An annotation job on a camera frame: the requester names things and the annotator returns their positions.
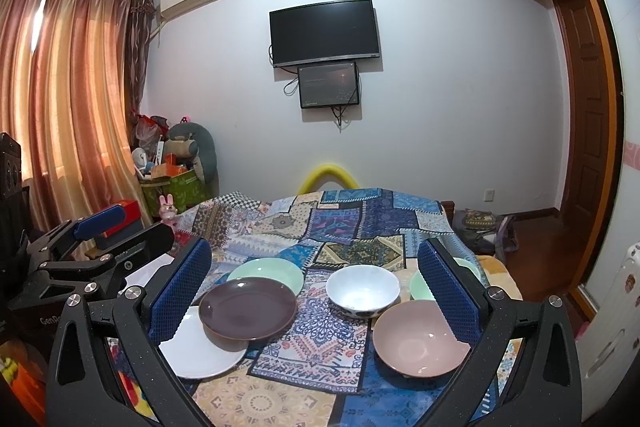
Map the white plate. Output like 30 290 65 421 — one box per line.
160 306 248 379

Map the backpack on floor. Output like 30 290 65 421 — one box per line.
452 209 518 265

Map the patchwork patterned tablecloth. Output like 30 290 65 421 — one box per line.
165 188 521 426

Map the mint green plate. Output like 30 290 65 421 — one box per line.
228 258 304 296

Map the yellow foam tube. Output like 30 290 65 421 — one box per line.
297 164 359 195

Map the pink bowl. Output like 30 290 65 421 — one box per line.
372 300 471 378

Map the dark purple plate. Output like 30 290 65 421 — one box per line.
198 277 297 341

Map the orange pink curtain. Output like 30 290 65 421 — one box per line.
1 0 142 230

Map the wooden door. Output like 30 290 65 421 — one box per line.
549 0 624 287

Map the green storage box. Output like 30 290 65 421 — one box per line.
140 170 213 218

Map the white bowl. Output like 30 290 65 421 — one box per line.
326 265 400 317

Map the pink bunny toy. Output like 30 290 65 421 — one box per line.
158 194 178 230

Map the white folded cloth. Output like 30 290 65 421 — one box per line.
125 254 174 288

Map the mint green bowl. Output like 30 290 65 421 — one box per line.
409 258 482 301

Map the red box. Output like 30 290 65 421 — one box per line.
101 199 141 237

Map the black wall television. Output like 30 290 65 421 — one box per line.
269 0 381 67

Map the small black monitor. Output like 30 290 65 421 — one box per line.
297 62 360 109

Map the white suitcase with stickers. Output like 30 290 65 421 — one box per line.
576 243 640 421

